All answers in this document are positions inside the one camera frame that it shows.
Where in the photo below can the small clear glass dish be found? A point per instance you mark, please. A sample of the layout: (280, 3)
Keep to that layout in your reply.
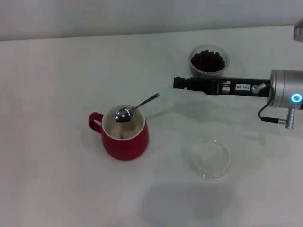
(206, 175)

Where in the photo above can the red ceramic mug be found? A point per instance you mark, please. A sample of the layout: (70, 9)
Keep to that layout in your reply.
(127, 149)

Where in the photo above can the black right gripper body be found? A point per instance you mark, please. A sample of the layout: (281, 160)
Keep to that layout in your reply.
(236, 87)

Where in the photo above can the pile of coffee beans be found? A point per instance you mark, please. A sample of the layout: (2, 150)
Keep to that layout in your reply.
(208, 60)

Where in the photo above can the double-wall glass cup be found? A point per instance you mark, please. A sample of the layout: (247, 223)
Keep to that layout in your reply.
(193, 68)

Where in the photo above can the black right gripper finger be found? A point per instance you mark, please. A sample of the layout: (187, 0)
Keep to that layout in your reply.
(198, 85)

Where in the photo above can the clear glass saucer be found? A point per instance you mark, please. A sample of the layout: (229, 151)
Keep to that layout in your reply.
(185, 72)

